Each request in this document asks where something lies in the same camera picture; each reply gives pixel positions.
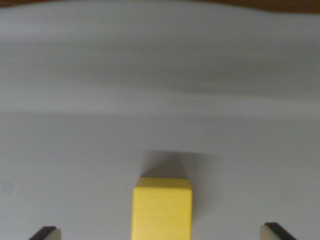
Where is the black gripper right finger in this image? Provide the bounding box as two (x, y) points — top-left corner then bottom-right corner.
(259, 222), (297, 240)

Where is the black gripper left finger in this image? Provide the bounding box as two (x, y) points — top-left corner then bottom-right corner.
(28, 226), (62, 240)

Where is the yellow wooden cube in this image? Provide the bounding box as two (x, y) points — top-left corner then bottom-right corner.
(130, 177), (194, 240)

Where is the white plastic bin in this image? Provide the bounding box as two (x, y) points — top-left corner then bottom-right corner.
(0, 1), (320, 240)

